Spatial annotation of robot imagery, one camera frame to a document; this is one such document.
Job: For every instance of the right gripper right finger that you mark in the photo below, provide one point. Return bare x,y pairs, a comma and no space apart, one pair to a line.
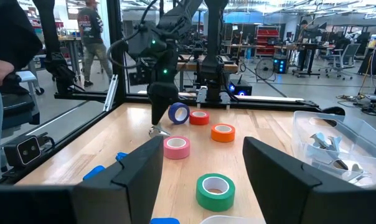
284,193

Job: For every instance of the pink tape roll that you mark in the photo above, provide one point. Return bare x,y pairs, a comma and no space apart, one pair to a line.
176,153

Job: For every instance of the black standing desk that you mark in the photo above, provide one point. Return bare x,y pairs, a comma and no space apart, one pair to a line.
306,46

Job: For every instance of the black office chair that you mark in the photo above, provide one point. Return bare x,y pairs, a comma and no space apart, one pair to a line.
20,109

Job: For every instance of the black computer blue lights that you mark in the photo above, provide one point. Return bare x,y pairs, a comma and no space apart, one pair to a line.
240,88

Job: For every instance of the wooden workbench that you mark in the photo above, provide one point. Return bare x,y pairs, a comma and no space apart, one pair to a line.
188,66

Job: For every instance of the black aluminium table frame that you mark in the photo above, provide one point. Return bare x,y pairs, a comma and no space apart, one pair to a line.
116,62

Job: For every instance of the black computer tower lights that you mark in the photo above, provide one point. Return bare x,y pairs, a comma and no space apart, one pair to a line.
280,65

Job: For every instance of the orange tape roll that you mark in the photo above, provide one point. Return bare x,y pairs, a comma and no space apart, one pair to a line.
223,137

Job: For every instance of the pale green staple remover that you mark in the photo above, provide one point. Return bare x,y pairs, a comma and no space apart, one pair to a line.
335,143

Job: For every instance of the black table-level camera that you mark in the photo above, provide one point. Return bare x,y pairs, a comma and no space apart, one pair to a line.
26,151

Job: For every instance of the green tape roll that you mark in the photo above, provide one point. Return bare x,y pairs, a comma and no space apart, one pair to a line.
215,203

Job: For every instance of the grey workbench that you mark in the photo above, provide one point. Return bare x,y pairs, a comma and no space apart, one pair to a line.
70,39

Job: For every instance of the red shelf rack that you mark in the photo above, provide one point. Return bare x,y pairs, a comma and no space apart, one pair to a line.
267,35

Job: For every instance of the grey staple remover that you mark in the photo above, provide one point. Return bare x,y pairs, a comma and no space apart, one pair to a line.
158,131

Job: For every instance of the person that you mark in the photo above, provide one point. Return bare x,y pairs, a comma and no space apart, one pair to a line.
93,37
10,34

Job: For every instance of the red tape roll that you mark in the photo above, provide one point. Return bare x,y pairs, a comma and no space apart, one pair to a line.
199,120

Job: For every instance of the blue tape roll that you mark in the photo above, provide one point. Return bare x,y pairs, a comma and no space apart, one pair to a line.
172,112

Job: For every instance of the silver aluminium bracket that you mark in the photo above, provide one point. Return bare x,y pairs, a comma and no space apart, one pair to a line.
110,93

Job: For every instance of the black floor fan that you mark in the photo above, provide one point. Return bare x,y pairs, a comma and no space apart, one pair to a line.
265,70

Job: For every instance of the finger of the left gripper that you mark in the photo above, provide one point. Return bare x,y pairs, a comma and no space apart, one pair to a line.
158,112

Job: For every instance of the silver staple remover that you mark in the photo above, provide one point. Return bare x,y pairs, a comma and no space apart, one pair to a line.
356,170

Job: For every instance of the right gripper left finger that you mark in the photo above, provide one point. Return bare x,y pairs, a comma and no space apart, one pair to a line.
135,193

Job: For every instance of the grey office chair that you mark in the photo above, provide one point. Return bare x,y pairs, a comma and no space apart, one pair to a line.
343,60

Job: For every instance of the white stool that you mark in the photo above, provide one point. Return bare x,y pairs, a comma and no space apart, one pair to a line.
27,77

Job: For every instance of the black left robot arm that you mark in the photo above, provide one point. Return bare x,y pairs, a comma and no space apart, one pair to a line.
214,46

